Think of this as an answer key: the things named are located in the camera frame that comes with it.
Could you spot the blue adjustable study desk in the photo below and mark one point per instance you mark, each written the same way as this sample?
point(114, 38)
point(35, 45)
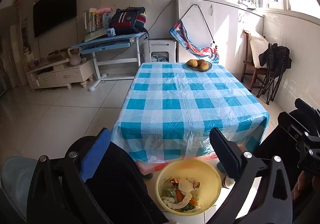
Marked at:
point(108, 44)

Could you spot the large white paper towel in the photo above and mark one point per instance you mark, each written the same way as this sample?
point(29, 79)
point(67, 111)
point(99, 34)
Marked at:
point(181, 194)

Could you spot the white tall cabinet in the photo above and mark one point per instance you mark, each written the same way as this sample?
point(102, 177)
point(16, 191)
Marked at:
point(230, 21)

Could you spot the yellow plastic trash basin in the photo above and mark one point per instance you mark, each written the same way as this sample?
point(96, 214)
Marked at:
point(203, 172)

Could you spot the colourful hanging kite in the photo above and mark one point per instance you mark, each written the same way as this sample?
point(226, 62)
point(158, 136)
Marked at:
point(194, 33)

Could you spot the cream TV cabinet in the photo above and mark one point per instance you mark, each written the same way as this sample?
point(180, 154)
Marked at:
point(60, 74)

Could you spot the white air purifier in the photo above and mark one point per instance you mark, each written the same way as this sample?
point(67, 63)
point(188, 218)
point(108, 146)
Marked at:
point(159, 50)

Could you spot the wall-mounted black television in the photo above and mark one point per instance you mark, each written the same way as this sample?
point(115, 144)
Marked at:
point(50, 13)

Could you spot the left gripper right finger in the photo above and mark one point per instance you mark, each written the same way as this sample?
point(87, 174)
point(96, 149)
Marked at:
point(272, 203)

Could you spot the wooden chair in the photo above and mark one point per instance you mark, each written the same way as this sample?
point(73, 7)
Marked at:
point(250, 64)

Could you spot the dark blue backpack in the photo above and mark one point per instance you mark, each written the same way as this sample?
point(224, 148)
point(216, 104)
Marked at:
point(129, 21)

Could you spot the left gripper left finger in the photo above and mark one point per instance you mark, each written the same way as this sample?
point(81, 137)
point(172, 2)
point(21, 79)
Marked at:
point(58, 192)

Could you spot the white chair cushion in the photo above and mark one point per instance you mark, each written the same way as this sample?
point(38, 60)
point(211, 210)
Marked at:
point(258, 45)

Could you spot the blue checkered tablecloth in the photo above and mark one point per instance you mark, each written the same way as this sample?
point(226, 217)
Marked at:
point(170, 110)

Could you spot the pink kettlebell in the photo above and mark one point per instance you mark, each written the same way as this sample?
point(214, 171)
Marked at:
point(74, 56)

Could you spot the row of books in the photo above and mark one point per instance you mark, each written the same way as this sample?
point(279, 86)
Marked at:
point(96, 19)

